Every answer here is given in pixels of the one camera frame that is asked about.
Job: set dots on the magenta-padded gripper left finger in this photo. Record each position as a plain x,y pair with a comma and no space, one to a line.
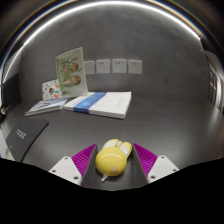
68,168

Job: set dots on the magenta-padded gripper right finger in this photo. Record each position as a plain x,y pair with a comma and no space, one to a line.
160,166

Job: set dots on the yellow rabbit-shaped computer mouse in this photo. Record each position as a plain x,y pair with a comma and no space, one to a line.
111,160

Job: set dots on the striped grey book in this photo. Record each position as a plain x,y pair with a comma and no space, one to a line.
45,106

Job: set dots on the white book with blue stripe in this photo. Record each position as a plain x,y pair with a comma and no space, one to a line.
100,104

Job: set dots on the white sticker card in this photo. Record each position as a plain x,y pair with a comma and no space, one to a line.
51,89

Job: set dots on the green food menu sheet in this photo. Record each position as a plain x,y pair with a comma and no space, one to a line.
70,71

